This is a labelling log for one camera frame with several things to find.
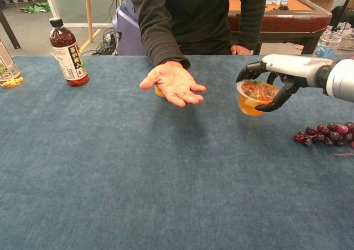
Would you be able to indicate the small yellow object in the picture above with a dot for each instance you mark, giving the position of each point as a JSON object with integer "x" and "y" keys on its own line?
{"x": 160, "y": 93}

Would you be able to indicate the green cloth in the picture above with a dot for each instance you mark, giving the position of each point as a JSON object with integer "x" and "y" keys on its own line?
{"x": 36, "y": 8}

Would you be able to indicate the person's left hand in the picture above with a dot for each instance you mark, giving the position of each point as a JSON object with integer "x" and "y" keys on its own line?
{"x": 242, "y": 50}

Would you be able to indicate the purple grape bunch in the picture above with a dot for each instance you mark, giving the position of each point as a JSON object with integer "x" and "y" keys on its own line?
{"x": 329, "y": 136}

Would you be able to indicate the person's right forearm dark sleeve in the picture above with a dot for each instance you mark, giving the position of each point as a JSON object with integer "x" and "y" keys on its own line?
{"x": 163, "y": 45}

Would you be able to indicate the amber tea bottle green label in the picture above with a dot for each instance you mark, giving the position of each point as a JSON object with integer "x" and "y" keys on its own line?
{"x": 8, "y": 70}

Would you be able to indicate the black tripod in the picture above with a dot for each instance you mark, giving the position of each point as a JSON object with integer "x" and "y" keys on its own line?
{"x": 344, "y": 8}

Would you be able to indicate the clear empty bottle blue label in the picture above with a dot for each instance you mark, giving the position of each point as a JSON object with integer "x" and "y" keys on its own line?
{"x": 327, "y": 45}

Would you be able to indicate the brown mahjong table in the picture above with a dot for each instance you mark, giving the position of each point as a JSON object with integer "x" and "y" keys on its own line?
{"x": 276, "y": 20}

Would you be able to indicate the person's right hand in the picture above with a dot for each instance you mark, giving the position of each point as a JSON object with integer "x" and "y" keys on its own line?
{"x": 172, "y": 82}

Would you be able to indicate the black slanted leg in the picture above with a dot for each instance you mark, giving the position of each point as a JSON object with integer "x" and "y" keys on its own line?
{"x": 9, "y": 30}

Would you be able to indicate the dark tea bottle white label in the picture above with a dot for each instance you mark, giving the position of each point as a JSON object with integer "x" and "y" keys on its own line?
{"x": 69, "y": 56}

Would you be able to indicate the person's torso dark sweater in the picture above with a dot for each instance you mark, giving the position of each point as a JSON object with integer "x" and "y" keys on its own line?
{"x": 202, "y": 17}

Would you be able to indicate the person's left forearm dark sleeve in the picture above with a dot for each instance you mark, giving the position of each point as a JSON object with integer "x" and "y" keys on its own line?
{"x": 250, "y": 26}

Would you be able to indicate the orange snack cup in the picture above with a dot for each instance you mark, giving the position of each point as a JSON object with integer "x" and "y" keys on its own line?
{"x": 250, "y": 103}

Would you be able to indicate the blue table cloth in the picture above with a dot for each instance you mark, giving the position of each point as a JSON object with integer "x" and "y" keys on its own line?
{"x": 138, "y": 164}

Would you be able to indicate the wooden pole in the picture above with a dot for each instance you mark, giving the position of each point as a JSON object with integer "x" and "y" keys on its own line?
{"x": 88, "y": 12}

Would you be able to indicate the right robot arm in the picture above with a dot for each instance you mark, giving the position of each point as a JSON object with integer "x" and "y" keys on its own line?
{"x": 343, "y": 78}

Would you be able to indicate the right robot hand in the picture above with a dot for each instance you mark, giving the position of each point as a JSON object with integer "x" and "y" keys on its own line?
{"x": 293, "y": 67}

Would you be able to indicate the blue grey machine housing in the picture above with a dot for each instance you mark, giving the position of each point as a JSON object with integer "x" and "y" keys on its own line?
{"x": 127, "y": 26}

